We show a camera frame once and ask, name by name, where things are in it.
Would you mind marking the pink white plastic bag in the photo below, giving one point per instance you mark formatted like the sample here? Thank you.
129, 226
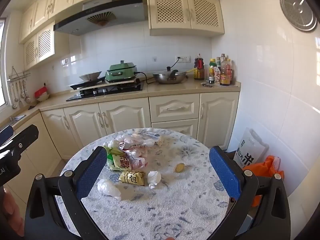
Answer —
276, 162

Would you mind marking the small cream lattice wall cabinet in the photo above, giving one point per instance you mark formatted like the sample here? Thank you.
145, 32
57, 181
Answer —
41, 45

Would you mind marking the clear package with blue label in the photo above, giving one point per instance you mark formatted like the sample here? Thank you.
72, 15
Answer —
150, 135

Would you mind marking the grey range hood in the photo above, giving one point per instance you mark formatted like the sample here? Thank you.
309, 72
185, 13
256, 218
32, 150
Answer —
117, 13

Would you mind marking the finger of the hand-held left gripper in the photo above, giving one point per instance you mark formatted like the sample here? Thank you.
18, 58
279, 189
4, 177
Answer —
26, 136

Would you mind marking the white bowl with red lid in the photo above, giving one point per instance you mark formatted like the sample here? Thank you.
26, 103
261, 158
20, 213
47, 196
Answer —
42, 93

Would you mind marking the red white print plastic bag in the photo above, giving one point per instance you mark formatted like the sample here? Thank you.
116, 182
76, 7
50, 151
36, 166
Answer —
137, 161

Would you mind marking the white rice bag black print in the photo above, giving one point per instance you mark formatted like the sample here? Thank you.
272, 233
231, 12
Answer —
252, 150

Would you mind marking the green snack packet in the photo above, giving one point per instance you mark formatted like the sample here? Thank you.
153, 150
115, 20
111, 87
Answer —
111, 152

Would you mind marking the orange fabric bag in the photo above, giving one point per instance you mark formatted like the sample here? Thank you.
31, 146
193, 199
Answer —
265, 170

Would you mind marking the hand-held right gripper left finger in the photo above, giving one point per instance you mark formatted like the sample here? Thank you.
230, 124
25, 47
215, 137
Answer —
92, 173

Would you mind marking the metal utensil rack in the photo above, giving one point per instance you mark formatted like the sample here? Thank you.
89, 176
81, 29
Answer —
18, 74

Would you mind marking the hanging metal utensils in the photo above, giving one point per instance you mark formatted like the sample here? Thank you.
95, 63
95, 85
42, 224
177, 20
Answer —
21, 92

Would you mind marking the blue floral white tablecloth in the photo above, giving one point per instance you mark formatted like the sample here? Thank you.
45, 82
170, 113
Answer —
160, 210

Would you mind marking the window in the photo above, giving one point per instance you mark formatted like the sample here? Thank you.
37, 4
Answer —
2, 62

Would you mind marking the small dark object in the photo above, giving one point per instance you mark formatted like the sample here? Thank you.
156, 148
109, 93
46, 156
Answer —
207, 85

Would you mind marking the cream lattice door wall cabinet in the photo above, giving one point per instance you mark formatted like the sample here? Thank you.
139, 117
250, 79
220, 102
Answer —
185, 12

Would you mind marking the black gas stove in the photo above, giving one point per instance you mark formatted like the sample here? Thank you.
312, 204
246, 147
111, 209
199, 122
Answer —
112, 91

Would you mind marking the clear plastic bag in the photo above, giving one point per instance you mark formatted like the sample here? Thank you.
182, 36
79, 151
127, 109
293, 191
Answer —
135, 142

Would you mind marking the yellow red print snack packet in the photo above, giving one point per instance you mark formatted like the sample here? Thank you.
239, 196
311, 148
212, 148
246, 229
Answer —
120, 162

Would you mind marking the pale wooden board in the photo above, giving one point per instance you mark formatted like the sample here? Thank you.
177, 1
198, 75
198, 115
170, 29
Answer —
112, 83

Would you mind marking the large cream drawer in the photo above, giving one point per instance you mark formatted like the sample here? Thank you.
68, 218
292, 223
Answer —
175, 108

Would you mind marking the white double wall socket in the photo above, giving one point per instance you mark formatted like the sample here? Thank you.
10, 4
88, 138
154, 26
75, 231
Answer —
183, 59

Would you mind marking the small cream drawer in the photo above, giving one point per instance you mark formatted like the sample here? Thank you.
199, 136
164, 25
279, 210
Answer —
175, 127

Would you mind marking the steel sink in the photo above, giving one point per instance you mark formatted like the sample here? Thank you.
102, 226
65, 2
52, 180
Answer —
17, 118

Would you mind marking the green electric cooking pot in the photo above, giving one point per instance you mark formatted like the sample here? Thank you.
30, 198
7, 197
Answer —
120, 72

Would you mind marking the cream lower kitchen cabinet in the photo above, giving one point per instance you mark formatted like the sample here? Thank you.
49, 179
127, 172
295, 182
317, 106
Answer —
220, 115

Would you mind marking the person's left hand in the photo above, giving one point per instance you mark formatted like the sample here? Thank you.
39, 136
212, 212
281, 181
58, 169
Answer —
12, 212

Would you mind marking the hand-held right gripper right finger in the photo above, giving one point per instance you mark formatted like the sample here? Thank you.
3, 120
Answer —
225, 173

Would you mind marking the small white wall socket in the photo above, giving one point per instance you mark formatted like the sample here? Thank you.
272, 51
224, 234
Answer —
66, 61

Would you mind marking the group of condiment bottles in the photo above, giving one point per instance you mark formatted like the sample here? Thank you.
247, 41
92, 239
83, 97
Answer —
225, 73

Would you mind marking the yellow black print snack packet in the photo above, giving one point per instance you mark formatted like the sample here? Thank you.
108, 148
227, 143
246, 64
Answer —
131, 178

